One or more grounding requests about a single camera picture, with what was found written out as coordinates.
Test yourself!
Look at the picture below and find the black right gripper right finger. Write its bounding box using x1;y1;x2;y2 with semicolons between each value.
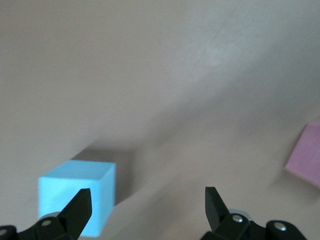
199;186;252;240

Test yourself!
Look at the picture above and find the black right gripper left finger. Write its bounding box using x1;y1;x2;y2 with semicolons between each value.
32;188;93;240

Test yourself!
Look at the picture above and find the pink foam block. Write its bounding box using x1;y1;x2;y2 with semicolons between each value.
284;121;320;190

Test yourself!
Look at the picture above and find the blue foam block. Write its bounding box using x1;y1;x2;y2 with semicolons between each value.
37;159;117;238

